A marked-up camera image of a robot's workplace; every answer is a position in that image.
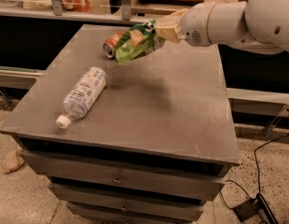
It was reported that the black floor power adapter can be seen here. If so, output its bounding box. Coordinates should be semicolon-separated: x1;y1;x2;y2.
232;194;279;224

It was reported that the orange soda can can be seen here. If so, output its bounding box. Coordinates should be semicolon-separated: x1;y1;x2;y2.
103;30;126;59

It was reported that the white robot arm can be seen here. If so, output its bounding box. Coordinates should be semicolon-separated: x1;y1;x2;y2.
154;0;289;55

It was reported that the black power cable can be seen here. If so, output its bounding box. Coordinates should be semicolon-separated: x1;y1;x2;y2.
218;109;289;210

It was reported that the crumpled brown paper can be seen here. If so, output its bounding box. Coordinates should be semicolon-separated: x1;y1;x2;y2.
2;150;24;174

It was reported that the grey drawer cabinet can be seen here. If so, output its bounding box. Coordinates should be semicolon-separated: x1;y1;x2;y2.
1;25;240;224

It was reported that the clear plastic water bottle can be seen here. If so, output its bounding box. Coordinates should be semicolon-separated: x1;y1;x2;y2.
56;67;107;129

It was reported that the green rice chip bag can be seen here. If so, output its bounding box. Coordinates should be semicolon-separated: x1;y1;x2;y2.
114;20;165;64

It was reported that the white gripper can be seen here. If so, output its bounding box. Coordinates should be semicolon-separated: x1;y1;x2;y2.
154;2;215;47

